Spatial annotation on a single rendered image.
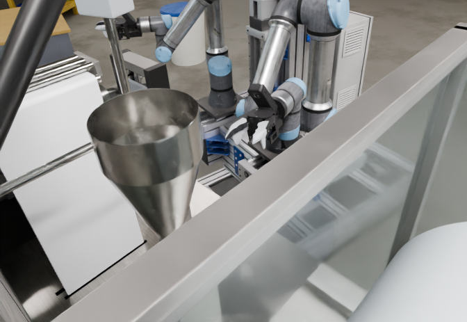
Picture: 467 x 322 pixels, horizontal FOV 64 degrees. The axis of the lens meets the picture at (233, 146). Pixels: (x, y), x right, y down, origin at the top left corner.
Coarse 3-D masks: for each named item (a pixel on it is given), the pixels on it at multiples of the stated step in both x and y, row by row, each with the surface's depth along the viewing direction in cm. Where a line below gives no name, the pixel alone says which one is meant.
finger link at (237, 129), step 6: (240, 120) 100; (246, 120) 100; (234, 126) 98; (240, 126) 99; (246, 126) 99; (228, 132) 96; (234, 132) 97; (240, 132) 101; (228, 138) 96; (234, 138) 100; (240, 138) 101
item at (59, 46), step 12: (0, 12) 422; (12, 12) 419; (0, 24) 380; (12, 24) 378; (60, 24) 369; (0, 36) 348; (60, 36) 356; (0, 48) 337; (48, 48) 355; (60, 48) 361; (72, 48) 366; (48, 60) 361
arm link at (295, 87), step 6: (294, 78) 116; (282, 84) 114; (288, 84) 112; (294, 84) 113; (300, 84) 114; (276, 90) 111; (288, 90) 110; (294, 90) 111; (300, 90) 113; (294, 96) 110; (300, 96) 114; (294, 102) 110; (300, 102) 115; (294, 108) 114
